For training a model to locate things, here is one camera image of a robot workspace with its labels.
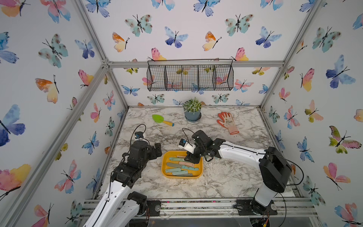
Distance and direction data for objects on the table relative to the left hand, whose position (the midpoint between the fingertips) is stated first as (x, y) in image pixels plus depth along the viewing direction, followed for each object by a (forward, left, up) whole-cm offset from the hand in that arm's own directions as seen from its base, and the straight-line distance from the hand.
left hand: (153, 144), depth 76 cm
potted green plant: (+31, -22, -6) cm, 39 cm away
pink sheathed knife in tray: (-4, -18, -17) cm, 25 cm away
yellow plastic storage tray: (-4, -10, -19) cm, 22 cm away
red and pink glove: (+28, -50, -18) cm, 60 cm away
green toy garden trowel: (+35, +3, -20) cm, 41 cm away
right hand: (-1, -18, -10) cm, 20 cm away
